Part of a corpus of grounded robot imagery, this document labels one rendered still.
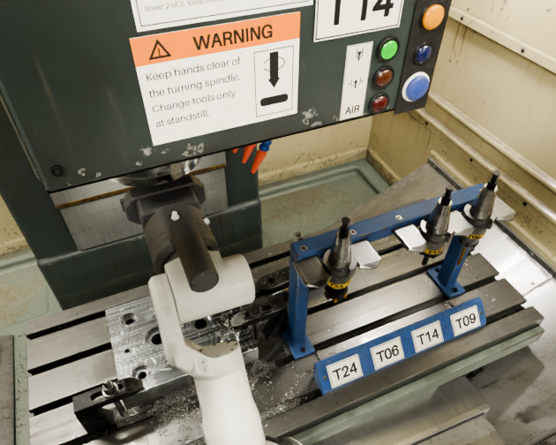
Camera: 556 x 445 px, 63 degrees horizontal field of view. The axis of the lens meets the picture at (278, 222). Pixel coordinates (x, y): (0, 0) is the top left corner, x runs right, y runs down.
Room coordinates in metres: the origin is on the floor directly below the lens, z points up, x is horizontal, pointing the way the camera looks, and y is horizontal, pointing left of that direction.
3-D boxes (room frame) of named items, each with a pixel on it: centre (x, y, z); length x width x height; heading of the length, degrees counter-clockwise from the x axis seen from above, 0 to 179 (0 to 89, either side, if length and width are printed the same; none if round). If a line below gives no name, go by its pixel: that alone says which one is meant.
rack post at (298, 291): (0.59, -0.04, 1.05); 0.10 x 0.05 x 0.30; 23
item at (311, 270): (0.54, -0.07, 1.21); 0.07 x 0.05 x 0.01; 23
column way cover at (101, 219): (0.98, 0.37, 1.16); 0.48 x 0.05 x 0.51; 113
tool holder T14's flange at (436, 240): (0.65, -0.32, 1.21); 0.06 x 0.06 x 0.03
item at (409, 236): (0.63, -0.27, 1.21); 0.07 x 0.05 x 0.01; 23
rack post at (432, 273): (0.77, -0.45, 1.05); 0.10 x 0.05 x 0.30; 23
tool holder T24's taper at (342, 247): (0.56, -0.12, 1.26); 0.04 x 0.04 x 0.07
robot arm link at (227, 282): (0.37, 0.10, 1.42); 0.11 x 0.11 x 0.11; 23
